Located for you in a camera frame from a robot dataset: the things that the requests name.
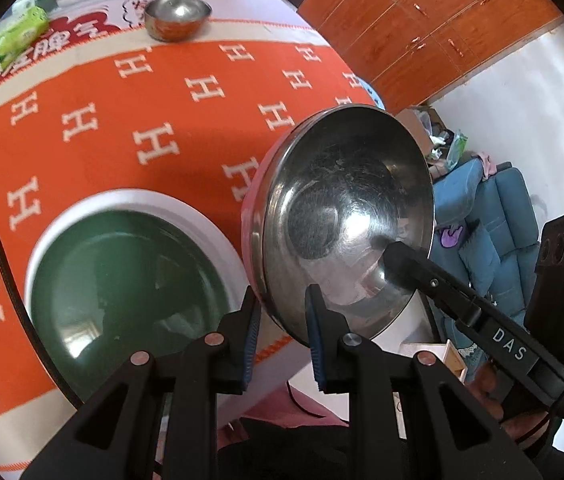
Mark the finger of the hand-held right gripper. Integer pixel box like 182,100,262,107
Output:
382,241,482,328

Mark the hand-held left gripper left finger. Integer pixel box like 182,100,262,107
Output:
22,285,263,480

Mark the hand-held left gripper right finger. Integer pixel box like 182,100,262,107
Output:
304,284,545,480

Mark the pink steel bowl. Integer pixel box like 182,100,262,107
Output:
241,104,435,350

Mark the green plate white rim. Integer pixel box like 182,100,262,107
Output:
24,187,255,406

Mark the copper steel bowl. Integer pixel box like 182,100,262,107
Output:
143,0,213,42

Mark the person's right hand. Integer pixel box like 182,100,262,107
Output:
469,362,555,455

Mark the light wooden box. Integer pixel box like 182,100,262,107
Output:
401,339,468,386

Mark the blue sofa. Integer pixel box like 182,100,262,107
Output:
432,160,545,321

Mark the person's dark clothing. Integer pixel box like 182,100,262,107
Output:
217,385,363,480

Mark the cardboard box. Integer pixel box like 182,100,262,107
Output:
397,105,442,161

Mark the orange patterned tablecloth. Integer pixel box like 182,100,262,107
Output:
0,17,387,471

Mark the green tissue pack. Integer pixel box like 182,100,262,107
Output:
0,2,50,72

